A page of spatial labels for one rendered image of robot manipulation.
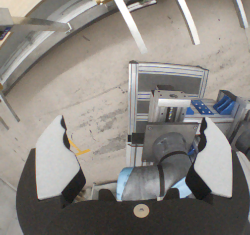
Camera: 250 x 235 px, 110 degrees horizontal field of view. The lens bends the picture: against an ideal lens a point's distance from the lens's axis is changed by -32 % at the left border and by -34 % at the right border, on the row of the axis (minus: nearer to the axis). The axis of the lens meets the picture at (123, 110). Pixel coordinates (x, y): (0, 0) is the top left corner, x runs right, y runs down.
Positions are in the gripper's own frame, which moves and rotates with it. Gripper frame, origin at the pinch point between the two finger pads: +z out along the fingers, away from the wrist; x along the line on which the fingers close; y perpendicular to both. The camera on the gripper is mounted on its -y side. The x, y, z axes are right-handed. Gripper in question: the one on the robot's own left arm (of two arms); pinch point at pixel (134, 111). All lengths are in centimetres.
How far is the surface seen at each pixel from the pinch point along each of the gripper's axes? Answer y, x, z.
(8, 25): -15.5, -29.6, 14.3
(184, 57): 6, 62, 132
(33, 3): -31, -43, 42
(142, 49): -3.3, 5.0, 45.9
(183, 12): -22, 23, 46
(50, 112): 80, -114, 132
